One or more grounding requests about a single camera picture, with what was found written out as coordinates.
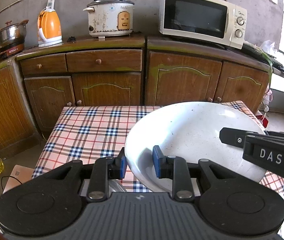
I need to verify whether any wooden two-door cabinet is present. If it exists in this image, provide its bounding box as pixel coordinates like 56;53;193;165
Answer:
144;35;272;113

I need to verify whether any large steel plate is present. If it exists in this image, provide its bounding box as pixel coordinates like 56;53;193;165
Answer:
107;179;133;193

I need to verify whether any red induction cooker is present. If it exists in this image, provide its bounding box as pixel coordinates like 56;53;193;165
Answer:
0;44;25;58

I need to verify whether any plaid tablecloth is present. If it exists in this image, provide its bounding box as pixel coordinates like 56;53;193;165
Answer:
32;100;284;220

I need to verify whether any light wooden cabinet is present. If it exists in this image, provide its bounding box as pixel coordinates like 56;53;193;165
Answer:
0;55;42;153

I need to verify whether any red bag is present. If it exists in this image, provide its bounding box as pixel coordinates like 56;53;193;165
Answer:
256;110;269;128

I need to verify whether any clear plastic bag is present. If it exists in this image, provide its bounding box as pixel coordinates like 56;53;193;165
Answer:
259;40;277;55

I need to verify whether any cream microwave oven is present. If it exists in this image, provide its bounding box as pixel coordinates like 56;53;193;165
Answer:
159;0;248;50

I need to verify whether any white rice cooker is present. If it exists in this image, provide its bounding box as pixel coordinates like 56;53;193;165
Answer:
83;0;135;39

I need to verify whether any black flat stove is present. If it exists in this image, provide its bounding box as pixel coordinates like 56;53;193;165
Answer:
242;42;284;83

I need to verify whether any steel pot with lid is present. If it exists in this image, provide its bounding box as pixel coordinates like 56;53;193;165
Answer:
0;19;29;50

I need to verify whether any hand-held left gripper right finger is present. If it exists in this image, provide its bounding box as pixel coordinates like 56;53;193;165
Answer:
152;145;229;202

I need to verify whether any pink cloth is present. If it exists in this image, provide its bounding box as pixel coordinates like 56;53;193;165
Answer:
263;90;274;105

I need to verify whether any orange electric kettle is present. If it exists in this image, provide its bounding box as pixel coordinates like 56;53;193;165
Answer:
37;8;63;48

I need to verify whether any green onion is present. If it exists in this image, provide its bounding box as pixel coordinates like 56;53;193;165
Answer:
242;42;275;73

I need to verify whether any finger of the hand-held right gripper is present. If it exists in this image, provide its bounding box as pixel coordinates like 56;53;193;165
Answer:
242;134;284;187
219;127;284;147

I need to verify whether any cardboard box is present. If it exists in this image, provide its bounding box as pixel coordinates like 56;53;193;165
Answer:
3;164;36;194

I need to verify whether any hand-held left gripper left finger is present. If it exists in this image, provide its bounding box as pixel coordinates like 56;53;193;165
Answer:
50;148;127;203

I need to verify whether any wooden cabinet with drawers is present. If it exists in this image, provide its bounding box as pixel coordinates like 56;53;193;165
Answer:
15;34;146;133

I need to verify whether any white shallow bowl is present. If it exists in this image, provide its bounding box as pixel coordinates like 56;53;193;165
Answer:
125;101;268;193

